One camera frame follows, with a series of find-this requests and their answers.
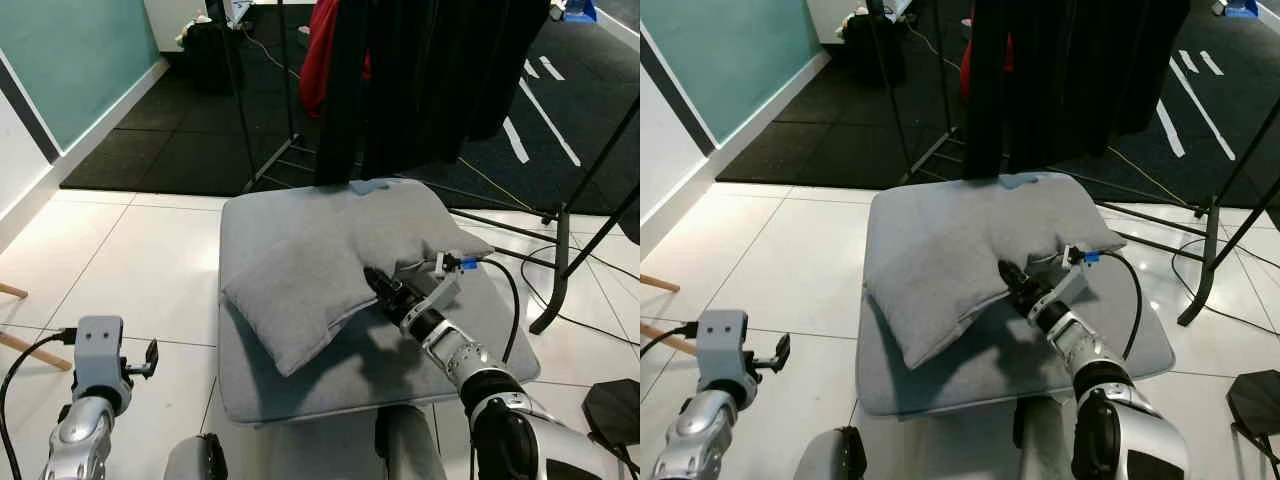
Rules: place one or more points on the grey fabric pillow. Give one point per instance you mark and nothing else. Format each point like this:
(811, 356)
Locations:
(940, 265)
(300, 270)

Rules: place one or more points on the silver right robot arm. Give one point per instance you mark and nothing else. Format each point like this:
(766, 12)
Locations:
(1088, 352)
(470, 365)

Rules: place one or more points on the long wooden stick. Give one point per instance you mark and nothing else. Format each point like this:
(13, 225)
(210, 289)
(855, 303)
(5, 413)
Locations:
(665, 340)
(35, 352)

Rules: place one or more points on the grey seat cushion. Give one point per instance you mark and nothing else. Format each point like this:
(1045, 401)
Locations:
(990, 385)
(350, 388)

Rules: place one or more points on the grey left robot leg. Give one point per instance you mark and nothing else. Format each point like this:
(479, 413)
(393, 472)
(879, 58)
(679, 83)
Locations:
(830, 455)
(195, 460)

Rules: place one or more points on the grey robot leg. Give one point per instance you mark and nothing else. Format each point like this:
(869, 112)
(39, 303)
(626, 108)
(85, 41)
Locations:
(830, 455)
(410, 445)
(1048, 440)
(195, 460)

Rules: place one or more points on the short wooden stick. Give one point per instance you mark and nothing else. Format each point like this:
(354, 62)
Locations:
(660, 283)
(12, 291)

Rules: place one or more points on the grey right robot leg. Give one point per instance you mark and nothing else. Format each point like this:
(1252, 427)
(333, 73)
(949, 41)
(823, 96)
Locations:
(1048, 440)
(410, 445)

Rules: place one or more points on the black flat angular pad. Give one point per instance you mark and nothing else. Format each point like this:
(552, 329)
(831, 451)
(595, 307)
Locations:
(615, 410)
(1258, 400)

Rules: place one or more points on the black metal clothes rack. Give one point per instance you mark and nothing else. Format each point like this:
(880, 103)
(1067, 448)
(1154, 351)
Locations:
(1208, 260)
(560, 260)

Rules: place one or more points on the black hanging clothes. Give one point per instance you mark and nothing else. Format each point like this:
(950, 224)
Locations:
(1060, 80)
(420, 80)

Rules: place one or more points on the red hanging garment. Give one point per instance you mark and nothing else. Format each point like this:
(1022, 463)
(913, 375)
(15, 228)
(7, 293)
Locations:
(966, 70)
(318, 60)

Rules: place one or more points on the black rubber floor mat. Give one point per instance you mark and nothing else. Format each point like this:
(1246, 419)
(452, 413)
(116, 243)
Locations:
(170, 140)
(820, 130)

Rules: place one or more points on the black bag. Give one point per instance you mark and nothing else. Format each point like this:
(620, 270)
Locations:
(208, 60)
(872, 50)

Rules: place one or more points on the blue box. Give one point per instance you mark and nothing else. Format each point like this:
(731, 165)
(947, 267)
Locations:
(582, 10)
(1242, 8)

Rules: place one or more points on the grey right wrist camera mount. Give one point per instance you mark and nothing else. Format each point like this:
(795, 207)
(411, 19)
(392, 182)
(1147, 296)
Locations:
(438, 292)
(1068, 285)

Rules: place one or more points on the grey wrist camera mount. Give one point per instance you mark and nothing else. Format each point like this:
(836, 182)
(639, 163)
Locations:
(438, 292)
(722, 345)
(98, 350)
(1068, 285)

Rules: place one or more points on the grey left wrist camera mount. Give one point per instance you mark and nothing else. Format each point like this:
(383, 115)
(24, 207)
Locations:
(722, 345)
(98, 350)

